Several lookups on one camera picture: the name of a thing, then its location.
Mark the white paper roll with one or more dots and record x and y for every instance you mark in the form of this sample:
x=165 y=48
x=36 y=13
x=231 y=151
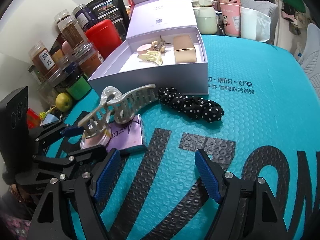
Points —
x=254 y=25

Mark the gold wire hair clip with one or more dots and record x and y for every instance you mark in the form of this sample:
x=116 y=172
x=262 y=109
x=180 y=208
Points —
x=159 y=45

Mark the grey leaf pattern cushion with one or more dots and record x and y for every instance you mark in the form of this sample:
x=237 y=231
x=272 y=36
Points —
x=310 y=58

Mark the green label black jar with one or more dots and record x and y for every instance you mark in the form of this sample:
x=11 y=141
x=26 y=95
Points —
x=79 y=89

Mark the cream hair claw clip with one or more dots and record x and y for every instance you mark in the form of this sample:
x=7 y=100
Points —
x=152 y=56

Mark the round pink compact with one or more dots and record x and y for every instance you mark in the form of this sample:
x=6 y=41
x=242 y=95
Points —
x=143 y=49

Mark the black snack pouch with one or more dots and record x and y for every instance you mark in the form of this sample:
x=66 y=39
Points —
x=113 y=10

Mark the purple signature palette box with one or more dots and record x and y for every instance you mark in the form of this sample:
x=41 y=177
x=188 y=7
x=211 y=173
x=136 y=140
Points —
x=128 y=138

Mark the clear jar brown contents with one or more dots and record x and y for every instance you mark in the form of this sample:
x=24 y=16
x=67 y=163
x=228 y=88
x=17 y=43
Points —
x=88 y=58

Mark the gold rectangular box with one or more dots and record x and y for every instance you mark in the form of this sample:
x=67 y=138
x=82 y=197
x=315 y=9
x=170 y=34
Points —
x=184 y=50

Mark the teal bubble mailer mat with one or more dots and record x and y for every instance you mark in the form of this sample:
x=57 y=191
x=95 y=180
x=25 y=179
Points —
x=270 y=129

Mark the yellow wrapped lollipop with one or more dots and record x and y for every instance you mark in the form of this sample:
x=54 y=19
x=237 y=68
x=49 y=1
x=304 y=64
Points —
x=43 y=115

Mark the tall jar white label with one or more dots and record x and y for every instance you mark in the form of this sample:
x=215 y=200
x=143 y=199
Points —
x=42 y=60

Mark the pink panda paper cup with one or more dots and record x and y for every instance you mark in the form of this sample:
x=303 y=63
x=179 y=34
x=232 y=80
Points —
x=231 y=16

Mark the pale green kettle jug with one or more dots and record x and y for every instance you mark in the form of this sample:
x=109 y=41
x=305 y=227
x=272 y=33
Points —
x=206 y=17

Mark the blue label small jar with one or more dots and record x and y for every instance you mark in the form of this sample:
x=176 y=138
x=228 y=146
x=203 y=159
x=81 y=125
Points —
x=70 y=68

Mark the open lavender gift box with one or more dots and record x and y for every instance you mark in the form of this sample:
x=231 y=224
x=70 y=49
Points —
x=151 y=19

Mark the yellow green apple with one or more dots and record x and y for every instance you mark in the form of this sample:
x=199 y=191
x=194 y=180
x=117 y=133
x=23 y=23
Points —
x=63 y=102

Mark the pastel gradient power bank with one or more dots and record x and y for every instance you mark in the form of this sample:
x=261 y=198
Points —
x=50 y=118

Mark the red cylindrical canister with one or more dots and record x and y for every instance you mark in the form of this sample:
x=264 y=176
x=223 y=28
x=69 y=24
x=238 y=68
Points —
x=104 y=37

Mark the clear pink blush compact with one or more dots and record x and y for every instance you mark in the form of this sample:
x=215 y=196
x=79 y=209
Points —
x=99 y=139

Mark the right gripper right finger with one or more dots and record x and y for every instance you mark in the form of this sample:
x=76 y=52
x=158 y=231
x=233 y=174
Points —
x=225 y=189

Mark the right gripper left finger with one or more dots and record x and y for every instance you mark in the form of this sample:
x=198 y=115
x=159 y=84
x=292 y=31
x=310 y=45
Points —
x=89 y=189

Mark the black polka dot scrunchie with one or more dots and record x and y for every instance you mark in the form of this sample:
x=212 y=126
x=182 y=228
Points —
x=194 y=107

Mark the small dark lid jar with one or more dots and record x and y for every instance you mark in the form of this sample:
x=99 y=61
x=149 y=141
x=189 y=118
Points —
x=57 y=79

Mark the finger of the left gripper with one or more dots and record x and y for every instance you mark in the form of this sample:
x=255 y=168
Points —
x=97 y=153
x=71 y=131

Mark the pearl grey hair claw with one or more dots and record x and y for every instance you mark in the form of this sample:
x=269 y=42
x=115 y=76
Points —
x=122 y=107

